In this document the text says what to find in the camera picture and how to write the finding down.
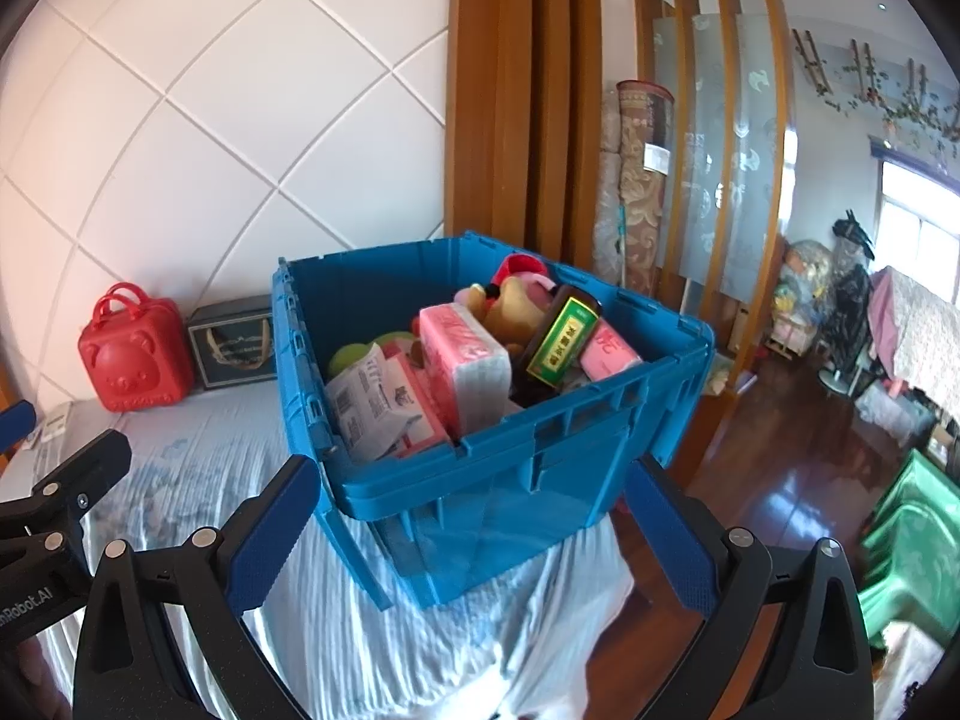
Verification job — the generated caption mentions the black hanging clothes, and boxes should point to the black hanging clothes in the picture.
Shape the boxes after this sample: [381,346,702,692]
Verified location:
[825,210,875,361]

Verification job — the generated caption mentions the window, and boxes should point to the window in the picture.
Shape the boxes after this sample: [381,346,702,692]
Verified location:
[870,135,960,271]

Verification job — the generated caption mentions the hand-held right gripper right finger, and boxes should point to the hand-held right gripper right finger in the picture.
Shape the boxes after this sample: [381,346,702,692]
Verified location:
[625,456,877,720]

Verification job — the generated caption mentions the yellow duck plush green hood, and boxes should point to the yellow duck plush green hood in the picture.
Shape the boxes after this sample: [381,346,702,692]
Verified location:
[328,330,417,380]

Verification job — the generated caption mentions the brown bear plush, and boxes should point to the brown bear plush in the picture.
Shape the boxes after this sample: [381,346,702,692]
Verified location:
[450,276,560,357]

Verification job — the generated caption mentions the red bear suitcase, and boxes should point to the red bear suitcase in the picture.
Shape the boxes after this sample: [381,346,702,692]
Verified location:
[77,283,188,413]

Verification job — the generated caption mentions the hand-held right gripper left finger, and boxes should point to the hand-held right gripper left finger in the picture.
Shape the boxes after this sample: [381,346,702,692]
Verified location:
[73,454,323,720]

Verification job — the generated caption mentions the blue plastic storage crate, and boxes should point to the blue plastic storage crate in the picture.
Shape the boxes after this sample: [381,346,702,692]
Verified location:
[271,231,717,608]

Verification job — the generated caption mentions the pink pig plush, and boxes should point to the pink pig plush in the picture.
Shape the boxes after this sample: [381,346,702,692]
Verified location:
[491,253,560,301]

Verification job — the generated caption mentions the black gift bag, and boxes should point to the black gift bag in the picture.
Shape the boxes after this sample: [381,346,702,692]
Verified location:
[186,295,280,391]

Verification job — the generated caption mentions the floral cloth on rack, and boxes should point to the floral cloth on rack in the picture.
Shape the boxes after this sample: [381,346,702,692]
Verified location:
[870,266,960,410]

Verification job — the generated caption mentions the green plastic stool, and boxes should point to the green plastic stool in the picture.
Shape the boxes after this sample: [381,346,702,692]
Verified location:
[859,448,960,646]

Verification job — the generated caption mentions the wooden partition screen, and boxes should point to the wooden partition screen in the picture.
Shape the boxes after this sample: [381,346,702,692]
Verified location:
[628,0,796,376]

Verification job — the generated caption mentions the plastic wrapped rolled carpet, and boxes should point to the plastic wrapped rolled carpet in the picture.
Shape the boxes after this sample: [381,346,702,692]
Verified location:
[592,150,627,278]

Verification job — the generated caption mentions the patterned rolled carpet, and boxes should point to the patterned rolled carpet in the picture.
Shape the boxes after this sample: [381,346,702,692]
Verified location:
[615,79,676,290]

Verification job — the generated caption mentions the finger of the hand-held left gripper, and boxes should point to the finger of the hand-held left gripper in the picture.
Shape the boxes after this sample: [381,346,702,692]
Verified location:
[0,429,134,541]
[0,401,37,458]

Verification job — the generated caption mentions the wall vine garland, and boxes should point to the wall vine garland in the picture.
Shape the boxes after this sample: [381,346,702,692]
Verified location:
[791,30,960,143]

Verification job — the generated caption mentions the white wet wipes pack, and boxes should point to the white wet wipes pack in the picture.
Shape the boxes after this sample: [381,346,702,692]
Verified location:
[324,345,421,462]

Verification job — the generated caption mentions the bag of plush toys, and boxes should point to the bag of plush toys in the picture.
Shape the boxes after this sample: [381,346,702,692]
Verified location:
[780,240,833,316]

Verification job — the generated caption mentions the brown bottle with green label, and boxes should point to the brown bottle with green label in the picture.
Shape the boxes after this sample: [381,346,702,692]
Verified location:
[510,286,605,406]

